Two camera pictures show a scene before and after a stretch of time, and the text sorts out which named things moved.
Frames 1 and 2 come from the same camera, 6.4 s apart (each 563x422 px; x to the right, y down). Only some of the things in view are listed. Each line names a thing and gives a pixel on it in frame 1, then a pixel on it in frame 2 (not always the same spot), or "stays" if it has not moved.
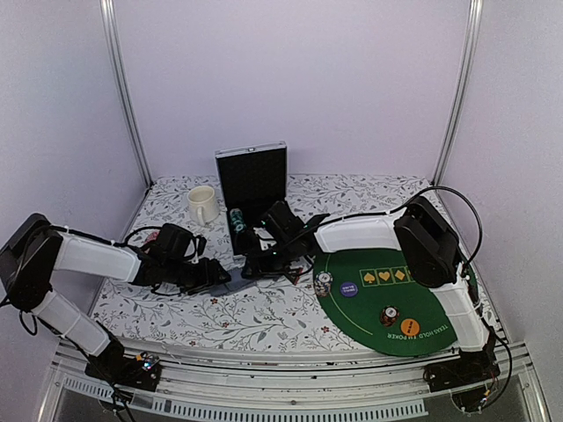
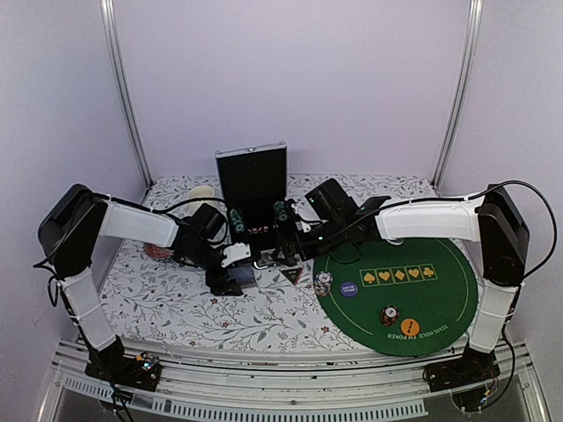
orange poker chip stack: [389, 315] stays
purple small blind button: [348, 289] stays
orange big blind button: [410, 326] stays
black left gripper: [209, 276] to [221, 289]
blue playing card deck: [236, 283] stays
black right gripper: [258, 268] to [306, 253]
